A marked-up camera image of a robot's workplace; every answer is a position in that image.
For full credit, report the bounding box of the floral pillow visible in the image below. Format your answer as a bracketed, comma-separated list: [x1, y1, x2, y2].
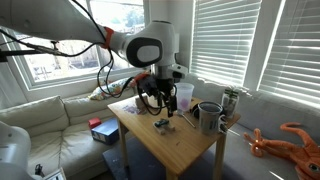
[88, 77, 141, 102]

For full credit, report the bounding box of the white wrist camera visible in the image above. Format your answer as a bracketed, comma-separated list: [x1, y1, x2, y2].
[166, 64, 189, 80]

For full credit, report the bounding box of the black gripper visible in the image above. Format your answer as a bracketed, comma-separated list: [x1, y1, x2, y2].
[137, 74, 178, 118]

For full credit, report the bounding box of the red box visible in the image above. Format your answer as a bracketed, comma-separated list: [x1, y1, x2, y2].
[87, 116, 102, 130]

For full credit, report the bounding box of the blue box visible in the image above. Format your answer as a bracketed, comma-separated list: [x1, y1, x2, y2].
[90, 117, 120, 146]

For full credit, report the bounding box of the dark rug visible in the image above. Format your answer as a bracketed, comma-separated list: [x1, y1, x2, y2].
[102, 136, 234, 180]

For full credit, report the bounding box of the wooden table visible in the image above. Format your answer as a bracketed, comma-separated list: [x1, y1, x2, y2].
[107, 94, 242, 180]

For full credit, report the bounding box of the grey cup with barcode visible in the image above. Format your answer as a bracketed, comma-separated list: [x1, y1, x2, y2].
[197, 101, 224, 136]

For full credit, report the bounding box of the white leather sofa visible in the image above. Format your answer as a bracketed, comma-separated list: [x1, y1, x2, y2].
[0, 87, 134, 180]

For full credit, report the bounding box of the orange squid plush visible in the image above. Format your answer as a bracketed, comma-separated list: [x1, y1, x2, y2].
[243, 122, 320, 180]

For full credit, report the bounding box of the translucent plastic cup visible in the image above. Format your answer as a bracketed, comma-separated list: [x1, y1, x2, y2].
[174, 82, 195, 114]

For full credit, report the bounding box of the thin white stick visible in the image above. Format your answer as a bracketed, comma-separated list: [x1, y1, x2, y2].
[181, 113, 197, 129]

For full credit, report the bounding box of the black camera on tripod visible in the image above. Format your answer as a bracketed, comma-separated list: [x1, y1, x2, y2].
[0, 40, 63, 63]

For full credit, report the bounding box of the white flat panel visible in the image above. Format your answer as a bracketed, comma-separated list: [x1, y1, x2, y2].
[43, 168, 68, 180]

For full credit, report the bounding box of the orange strap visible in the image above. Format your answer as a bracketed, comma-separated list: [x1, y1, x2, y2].
[101, 26, 115, 49]
[133, 72, 151, 84]

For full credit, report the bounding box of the grey fabric sofa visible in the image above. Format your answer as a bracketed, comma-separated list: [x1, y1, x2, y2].
[179, 72, 320, 180]

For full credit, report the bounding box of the green toy car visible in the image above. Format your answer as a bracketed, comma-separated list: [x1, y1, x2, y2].
[154, 117, 170, 128]

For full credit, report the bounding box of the white framed window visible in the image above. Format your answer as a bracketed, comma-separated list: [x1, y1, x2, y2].
[0, 0, 149, 91]

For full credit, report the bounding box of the white plastic object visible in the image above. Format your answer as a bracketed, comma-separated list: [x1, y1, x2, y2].
[218, 114, 232, 135]

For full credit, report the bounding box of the light wooden block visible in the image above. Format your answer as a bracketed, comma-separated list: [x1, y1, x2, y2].
[164, 122, 176, 133]
[152, 120, 168, 135]

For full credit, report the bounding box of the white window blind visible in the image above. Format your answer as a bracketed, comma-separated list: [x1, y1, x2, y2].
[189, 0, 263, 88]
[258, 0, 320, 106]

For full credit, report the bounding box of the black round object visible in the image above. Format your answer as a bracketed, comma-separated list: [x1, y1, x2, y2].
[190, 104, 201, 119]

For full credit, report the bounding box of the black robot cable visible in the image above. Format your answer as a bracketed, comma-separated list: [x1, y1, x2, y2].
[68, 0, 166, 117]

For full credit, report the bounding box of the white second robot base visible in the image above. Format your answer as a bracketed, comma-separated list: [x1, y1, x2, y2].
[0, 120, 33, 180]

